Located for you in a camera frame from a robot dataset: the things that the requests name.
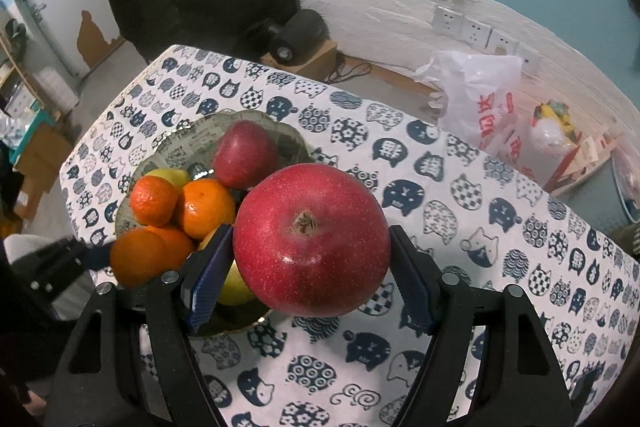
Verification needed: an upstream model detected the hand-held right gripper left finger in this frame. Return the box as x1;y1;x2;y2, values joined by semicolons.
47;224;235;427

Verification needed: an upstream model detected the yellow-green pear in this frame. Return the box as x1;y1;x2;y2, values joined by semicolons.
217;257;258;307
145;168;192;188

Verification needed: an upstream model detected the white plastic bag red print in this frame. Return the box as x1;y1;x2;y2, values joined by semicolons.
416;50;523;162

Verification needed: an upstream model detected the light blue trash bin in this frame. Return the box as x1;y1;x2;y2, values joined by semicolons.
610;142;640;223

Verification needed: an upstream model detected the brown cardboard box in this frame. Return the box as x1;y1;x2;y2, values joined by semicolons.
12;122;76;220

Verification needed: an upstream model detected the small cardboard box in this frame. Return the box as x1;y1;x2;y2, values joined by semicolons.
260;39;338;82

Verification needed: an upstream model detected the cat-print tablecloth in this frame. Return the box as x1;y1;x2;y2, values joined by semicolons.
59;44;640;427

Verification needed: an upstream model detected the medium orange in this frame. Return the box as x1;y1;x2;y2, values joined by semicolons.
175;178;237;242

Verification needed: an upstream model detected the black power cord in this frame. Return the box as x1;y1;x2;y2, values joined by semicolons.
327;52;373;82

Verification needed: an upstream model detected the black cylindrical speaker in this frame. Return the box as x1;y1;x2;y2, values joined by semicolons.
265;8;328;68

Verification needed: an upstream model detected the green glass plate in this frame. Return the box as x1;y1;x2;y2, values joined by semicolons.
114;109;316;338

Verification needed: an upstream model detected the white wall socket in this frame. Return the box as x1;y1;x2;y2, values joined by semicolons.
487;29;518;56
432;5;463;32
461;17;491;45
515;43;543;75

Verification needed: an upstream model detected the red box with items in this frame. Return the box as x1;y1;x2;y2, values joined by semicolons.
517;99;583;190

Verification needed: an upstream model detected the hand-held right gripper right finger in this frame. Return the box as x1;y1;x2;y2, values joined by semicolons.
390;225;576;427

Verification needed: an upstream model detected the large orange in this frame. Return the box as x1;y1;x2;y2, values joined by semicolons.
109;229;171;288

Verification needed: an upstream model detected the streaked pink-red apple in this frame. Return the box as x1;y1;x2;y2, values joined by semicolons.
211;119;280;190

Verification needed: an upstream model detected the printed cardboard carton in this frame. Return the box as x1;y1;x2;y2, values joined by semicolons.
550;134;618;195

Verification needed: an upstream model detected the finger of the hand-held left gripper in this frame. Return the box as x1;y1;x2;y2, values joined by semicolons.
65;239;112;270

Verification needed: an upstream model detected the bright red apple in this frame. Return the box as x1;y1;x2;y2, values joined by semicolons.
232;163;392;318

